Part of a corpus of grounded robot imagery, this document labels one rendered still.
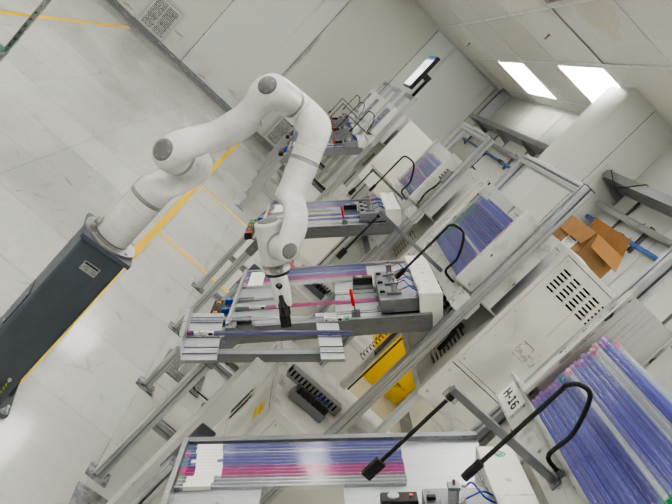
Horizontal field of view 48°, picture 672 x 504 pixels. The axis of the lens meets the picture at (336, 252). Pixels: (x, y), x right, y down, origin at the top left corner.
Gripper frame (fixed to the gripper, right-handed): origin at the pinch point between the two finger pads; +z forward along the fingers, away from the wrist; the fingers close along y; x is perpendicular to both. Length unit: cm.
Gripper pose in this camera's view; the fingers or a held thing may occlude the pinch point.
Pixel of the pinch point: (285, 318)
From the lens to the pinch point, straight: 232.0
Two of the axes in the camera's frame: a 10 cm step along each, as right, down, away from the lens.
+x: -9.9, 1.7, -0.3
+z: 1.5, 9.3, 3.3
